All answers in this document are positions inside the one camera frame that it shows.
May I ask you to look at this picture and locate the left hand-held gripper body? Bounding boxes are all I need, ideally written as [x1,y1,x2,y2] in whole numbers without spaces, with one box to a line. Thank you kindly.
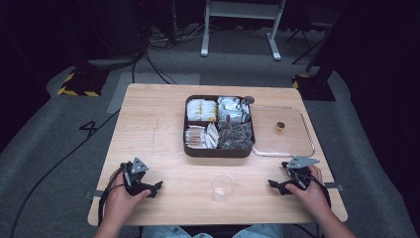
[120,157,153,196]

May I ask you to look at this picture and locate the black cable by stand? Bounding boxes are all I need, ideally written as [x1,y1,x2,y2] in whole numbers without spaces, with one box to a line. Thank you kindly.
[131,49,177,85]

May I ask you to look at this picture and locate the pile of white yellow packets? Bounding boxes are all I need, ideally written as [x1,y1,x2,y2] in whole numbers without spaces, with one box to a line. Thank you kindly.
[186,98,219,123]

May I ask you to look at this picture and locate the person's right hand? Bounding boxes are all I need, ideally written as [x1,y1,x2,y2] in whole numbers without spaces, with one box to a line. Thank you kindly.
[284,165,329,220]

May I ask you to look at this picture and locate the long black floor cable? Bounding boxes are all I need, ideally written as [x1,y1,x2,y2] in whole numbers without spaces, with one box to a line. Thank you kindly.
[9,108,121,238]

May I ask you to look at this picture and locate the left hand-held gripper cable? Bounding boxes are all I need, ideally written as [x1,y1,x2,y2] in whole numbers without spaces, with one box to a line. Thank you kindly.
[97,164,128,228]

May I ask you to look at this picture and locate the hand-held gripper cable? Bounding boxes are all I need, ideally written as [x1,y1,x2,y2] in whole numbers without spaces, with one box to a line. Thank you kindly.
[306,174,332,238]
[97,164,128,228]

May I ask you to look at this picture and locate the pile of silver packets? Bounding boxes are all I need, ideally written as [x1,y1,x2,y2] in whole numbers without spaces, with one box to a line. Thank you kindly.
[217,96,252,124]

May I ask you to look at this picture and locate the yellow black striped stand base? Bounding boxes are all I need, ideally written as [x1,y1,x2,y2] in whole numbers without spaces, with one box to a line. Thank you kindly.
[291,73,337,102]
[55,66,111,98]

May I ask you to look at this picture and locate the clear plastic cup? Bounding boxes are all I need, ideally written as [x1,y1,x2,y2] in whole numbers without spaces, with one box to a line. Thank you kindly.
[210,173,237,203]

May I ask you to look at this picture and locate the white desk frame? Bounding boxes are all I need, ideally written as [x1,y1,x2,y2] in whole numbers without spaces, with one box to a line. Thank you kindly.
[200,0,287,62]

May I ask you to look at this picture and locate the pile of clear stick packets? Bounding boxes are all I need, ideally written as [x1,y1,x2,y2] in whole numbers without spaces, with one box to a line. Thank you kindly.
[184,122,220,150]

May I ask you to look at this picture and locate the black tripod stand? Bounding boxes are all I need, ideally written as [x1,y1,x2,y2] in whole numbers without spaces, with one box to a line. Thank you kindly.
[284,22,332,65]

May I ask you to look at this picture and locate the grey table edge tab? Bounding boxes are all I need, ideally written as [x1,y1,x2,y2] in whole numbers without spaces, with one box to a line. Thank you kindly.
[84,189,105,200]
[323,181,345,192]

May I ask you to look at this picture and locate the pile of dark packets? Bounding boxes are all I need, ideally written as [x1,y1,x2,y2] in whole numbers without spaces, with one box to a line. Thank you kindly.
[217,120,255,151]

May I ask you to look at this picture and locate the brown compartment box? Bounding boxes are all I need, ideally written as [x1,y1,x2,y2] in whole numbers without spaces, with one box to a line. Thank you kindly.
[182,94,257,159]

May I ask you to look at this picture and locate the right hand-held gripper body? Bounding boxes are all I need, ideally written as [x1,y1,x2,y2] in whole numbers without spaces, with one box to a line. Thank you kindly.
[280,156,321,191]

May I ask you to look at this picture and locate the right hand-held gripper cable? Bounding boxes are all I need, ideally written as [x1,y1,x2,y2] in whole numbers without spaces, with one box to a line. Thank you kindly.
[306,174,332,238]

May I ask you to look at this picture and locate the person's left hand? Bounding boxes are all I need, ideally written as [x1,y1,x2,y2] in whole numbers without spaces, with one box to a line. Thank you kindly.
[104,168,153,226]

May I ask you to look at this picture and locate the clear lid with brown knob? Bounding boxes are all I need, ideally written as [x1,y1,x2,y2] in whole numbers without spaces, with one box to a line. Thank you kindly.
[249,104,316,159]

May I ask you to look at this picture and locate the person's blue jeans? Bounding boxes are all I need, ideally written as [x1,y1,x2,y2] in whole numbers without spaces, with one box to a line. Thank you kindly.
[141,223,285,238]

